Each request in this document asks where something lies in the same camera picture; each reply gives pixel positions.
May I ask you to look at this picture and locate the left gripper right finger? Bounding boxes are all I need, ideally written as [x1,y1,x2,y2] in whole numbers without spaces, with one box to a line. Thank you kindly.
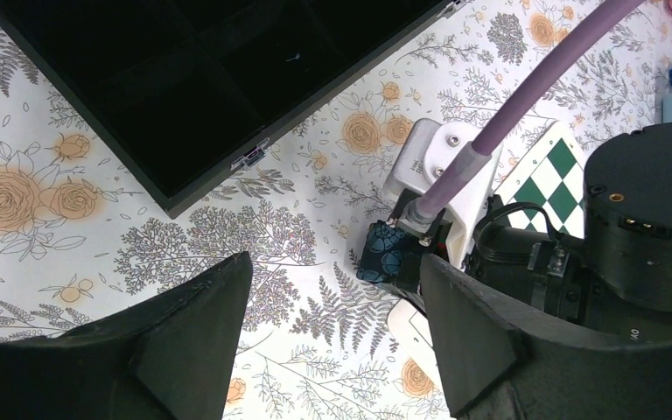
[420,255,672,419]

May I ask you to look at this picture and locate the black display box glass lid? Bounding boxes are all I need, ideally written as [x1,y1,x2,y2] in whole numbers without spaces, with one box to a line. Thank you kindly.
[0,0,461,217]

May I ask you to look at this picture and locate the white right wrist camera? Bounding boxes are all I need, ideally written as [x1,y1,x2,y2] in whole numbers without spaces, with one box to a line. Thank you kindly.
[382,118,501,268]

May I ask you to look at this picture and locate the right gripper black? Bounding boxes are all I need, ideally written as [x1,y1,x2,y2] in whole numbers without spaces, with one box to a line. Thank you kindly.
[459,194,589,325]

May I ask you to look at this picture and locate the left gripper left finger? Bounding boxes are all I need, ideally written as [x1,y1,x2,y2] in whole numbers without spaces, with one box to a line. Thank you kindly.
[0,252,253,419]

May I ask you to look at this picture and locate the dark blue floral tie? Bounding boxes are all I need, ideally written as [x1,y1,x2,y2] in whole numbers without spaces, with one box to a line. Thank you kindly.
[356,220,418,284]

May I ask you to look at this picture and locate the green white chessboard mat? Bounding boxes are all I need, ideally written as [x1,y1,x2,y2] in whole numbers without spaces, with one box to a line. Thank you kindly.
[388,122,585,380]

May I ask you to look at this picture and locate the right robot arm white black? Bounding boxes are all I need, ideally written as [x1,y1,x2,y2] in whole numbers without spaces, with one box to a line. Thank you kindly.
[460,122,672,341]

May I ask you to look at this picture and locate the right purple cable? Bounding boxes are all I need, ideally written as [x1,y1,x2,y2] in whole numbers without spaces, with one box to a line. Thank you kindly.
[399,0,648,233]

